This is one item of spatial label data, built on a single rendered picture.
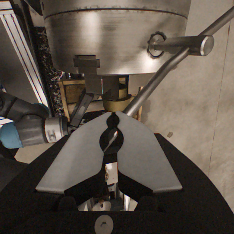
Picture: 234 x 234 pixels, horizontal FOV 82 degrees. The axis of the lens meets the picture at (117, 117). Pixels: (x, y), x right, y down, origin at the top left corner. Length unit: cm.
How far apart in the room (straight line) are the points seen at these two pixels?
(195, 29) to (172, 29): 169
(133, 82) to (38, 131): 29
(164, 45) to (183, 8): 9
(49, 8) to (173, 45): 21
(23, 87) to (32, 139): 96
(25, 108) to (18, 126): 9
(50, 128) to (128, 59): 28
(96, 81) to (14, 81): 113
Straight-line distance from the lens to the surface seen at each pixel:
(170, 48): 22
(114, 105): 38
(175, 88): 196
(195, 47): 20
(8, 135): 44
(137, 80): 40
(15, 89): 138
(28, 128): 43
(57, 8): 28
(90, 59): 25
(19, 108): 52
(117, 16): 24
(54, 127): 41
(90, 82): 28
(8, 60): 134
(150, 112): 188
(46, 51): 89
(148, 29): 25
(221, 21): 24
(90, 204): 117
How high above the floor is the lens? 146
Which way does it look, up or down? 58 degrees down
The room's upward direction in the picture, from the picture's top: 149 degrees clockwise
